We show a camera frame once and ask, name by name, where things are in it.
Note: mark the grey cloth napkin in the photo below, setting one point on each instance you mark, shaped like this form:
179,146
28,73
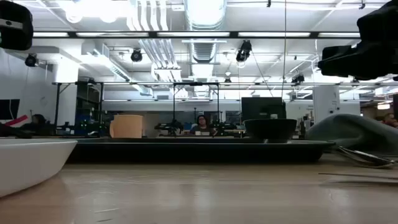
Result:
357,133

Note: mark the black bowl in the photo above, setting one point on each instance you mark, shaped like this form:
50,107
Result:
270,129

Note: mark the white round plate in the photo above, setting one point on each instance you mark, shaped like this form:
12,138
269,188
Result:
25,165

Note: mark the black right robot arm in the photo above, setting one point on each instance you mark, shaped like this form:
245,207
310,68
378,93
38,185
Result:
382,21

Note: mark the black serving tray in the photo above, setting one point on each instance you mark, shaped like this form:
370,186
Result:
192,152

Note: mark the black ceiling spotlight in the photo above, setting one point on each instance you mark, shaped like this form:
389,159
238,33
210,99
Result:
243,51
298,78
31,60
136,56

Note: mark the white building column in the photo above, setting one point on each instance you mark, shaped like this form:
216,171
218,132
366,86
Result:
65,93
326,102

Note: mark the person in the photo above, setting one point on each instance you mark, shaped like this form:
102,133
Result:
390,119
38,119
202,127

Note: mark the red strip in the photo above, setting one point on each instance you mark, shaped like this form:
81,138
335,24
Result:
17,120

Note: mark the metal spoon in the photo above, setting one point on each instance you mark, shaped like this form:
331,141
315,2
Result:
363,163

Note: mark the black computer monitor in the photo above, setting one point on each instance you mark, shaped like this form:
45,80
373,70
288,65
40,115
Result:
262,109

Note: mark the white ceiling pipe bundle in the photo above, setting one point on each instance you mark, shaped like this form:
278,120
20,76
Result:
149,18

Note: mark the orange mug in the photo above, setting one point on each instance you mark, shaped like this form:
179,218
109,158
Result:
127,126

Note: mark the long overhead light bar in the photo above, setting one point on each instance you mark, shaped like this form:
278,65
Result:
192,34

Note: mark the black wall screen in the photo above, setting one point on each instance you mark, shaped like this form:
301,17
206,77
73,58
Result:
9,109

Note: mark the silver ventilation duct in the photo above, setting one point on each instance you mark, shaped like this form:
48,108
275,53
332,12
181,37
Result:
205,15

